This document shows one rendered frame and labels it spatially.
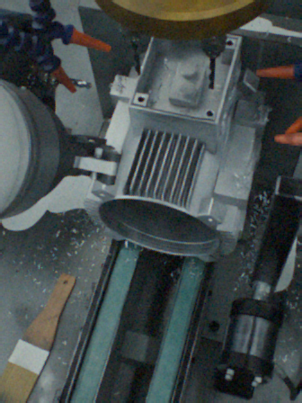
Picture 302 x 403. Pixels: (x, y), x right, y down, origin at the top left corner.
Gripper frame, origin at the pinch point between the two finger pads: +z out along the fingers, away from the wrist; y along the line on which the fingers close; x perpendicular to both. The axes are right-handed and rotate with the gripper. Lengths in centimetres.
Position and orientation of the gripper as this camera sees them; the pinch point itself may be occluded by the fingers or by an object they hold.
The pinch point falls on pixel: (87, 151)
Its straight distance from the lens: 61.6
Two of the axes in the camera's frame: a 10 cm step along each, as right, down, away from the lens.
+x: -2.2, 9.7, 1.1
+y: -9.6, -2.4, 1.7
